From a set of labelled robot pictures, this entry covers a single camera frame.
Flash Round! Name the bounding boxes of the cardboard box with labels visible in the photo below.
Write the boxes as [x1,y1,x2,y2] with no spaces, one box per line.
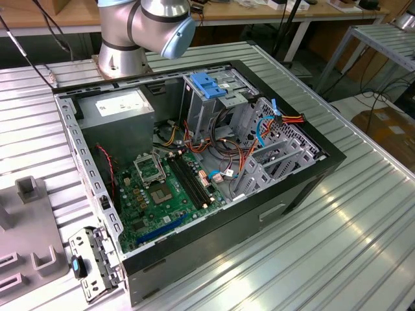
[351,108,415,169]

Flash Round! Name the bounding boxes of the red black fan wire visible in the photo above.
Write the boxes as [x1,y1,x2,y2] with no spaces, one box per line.
[96,144,116,198]

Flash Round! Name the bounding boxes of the silver metal cylinder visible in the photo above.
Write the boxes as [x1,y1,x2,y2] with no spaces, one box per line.
[392,11,415,32]

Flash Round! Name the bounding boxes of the wooden desk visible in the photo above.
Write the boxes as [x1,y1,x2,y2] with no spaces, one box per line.
[0,0,392,64]

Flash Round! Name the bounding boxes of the black PC case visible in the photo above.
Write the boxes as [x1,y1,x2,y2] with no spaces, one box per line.
[51,59,347,308]

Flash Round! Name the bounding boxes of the grey power supply unit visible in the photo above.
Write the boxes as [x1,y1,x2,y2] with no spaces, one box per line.
[76,89,156,166]

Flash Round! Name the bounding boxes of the grey parts rack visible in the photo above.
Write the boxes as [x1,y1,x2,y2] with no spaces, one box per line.
[0,174,69,297]

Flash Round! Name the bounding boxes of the red yellow disk power wire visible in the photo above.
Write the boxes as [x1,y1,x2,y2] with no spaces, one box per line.
[255,112,307,156]

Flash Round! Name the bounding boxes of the metal slot retention bracket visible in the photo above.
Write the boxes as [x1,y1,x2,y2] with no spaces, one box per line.
[67,226,126,304]

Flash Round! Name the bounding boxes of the CPU socket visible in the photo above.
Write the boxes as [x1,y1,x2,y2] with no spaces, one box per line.
[149,183,178,205]

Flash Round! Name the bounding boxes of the metal disk bay cage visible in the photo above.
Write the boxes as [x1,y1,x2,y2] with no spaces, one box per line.
[226,97,327,203]

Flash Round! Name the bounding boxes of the power supply wire bundle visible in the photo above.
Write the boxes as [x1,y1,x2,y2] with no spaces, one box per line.
[152,119,257,182]

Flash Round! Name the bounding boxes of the blue wire with white plug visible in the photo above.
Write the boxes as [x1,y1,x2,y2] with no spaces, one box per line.
[207,170,234,184]

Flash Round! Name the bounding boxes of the black latch with blue tab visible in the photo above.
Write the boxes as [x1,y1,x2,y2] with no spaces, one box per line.
[70,255,88,279]

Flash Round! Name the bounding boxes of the black case fan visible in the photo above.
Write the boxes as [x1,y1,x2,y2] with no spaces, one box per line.
[93,144,123,214]

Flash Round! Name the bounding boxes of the metal optical drive cage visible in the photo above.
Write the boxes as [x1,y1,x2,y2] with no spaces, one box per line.
[180,69,260,143]

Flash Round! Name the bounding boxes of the green motherboard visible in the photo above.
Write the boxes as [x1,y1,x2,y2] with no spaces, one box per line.
[113,150,228,253]

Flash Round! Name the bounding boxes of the blue expansion slot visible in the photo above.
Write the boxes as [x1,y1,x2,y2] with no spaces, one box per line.
[135,212,189,246]

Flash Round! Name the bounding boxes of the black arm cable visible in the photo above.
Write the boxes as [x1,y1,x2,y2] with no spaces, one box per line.
[30,0,74,54]

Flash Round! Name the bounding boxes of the metal socket cover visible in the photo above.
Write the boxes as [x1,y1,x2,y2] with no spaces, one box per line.
[133,152,168,187]

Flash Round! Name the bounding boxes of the black cable with silver connector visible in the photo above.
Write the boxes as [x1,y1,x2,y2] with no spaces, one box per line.
[0,12,56,90]

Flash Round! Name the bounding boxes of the blue data wire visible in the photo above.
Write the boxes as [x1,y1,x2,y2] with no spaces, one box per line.
[254,98,281,150]

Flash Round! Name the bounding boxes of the blue plastic drive bracket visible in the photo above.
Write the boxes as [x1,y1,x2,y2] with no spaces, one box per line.
[190,73,228,100]

